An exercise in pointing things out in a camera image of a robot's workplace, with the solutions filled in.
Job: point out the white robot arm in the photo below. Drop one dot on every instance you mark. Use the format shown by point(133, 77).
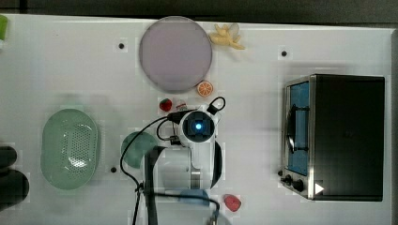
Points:
point(195, 160)

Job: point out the green oval strainer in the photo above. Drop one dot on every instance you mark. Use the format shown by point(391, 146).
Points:
point(70, 149)

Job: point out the orange slice toy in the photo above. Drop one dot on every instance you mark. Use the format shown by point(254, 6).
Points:
point(205, 89)

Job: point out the strawberry toy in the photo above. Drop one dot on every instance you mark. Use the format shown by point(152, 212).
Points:
point(166, 105)

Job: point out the purple round plate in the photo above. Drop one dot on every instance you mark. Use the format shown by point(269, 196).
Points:
point(175, 54)

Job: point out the red pink toy fruit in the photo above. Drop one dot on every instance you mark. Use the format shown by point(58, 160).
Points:
point(232, 202)

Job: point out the silver black toaster oven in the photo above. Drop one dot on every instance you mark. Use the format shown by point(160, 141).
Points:
point(334, 137)

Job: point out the green object at edge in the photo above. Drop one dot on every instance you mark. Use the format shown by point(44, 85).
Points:
point(3, 27)

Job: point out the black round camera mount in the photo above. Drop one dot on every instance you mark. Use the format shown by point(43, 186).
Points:
point(14, 185)

